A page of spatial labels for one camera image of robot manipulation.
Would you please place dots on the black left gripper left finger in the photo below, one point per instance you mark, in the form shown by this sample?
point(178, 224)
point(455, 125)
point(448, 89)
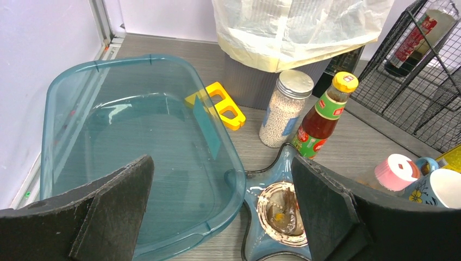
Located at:
point(100, 220)

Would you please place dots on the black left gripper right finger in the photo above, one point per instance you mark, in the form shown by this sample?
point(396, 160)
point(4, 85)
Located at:
point(345, 220)

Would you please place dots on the yellow cap sauce bottle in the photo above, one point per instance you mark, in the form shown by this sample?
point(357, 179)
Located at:
point(320, 121)

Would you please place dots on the glass jar white beads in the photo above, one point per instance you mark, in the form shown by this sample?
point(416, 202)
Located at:
point(288, 99)

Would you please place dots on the blue star-shaped plate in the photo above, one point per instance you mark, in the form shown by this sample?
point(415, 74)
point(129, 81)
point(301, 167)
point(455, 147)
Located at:
point(275, 226)

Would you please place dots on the pink cap spice jar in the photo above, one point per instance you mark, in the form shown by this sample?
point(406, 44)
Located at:
point(391, 176)

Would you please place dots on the blue floral mug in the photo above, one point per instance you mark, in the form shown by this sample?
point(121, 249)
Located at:
point(440, 187)

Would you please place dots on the teal transparent plastic tub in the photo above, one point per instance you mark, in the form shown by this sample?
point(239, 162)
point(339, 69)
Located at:
point(102, 115)

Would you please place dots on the yellow packet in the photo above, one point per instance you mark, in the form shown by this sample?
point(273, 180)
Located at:
point(450, 159)

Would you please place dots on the yellow plastic holder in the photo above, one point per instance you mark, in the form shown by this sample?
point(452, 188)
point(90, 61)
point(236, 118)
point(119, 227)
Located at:
point(230, 114)

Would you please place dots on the grey trash bin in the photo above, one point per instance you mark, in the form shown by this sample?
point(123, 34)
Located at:
point(247, 86)

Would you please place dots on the white trash bag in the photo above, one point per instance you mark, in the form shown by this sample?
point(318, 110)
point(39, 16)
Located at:
point(274, 36)

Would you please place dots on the black cap glass bottle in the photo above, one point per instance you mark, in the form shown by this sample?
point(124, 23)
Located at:
point(434, 24)

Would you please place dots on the black wire rack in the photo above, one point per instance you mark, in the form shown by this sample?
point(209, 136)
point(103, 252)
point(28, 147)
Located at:
point(424, 106)

